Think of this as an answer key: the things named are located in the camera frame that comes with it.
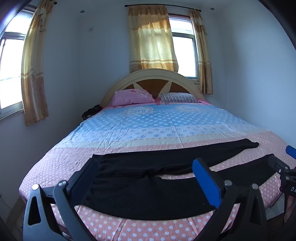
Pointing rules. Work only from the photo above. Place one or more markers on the dark patterned cloth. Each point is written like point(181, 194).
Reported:
point(91, 112)

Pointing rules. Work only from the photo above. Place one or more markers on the wooden bed frame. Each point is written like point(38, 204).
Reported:
point(15, 215)

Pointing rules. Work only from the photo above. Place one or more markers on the pink pillow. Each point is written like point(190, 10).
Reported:
point(133, 97)

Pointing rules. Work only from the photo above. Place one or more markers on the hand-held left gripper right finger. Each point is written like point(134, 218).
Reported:
point(205, 179)

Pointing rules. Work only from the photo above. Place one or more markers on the yellow curtain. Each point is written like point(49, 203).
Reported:
point(34, 81)
point(151, 41)
point(202, 53)

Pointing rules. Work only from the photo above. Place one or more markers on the polka dot bed sheet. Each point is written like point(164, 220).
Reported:
point(161, 125)

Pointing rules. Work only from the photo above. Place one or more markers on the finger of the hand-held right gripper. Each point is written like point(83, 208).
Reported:
point(291, 151)
point(277, 163)

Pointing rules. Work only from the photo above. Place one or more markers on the cream wooden headboard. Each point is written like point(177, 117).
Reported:
point(151, 76)

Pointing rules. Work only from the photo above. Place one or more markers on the black pants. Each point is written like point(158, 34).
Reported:
point(138, 176)

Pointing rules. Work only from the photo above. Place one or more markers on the striped pillow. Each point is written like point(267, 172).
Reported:
point(179, 97)

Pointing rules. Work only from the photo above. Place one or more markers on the white framed window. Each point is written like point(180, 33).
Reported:
point(185, 53)
point(11, 69)

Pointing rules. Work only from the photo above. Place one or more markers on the black curtain rod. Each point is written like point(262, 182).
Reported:
point(178, 7)

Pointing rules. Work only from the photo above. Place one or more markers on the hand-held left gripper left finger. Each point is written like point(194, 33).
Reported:
point(89, 172)

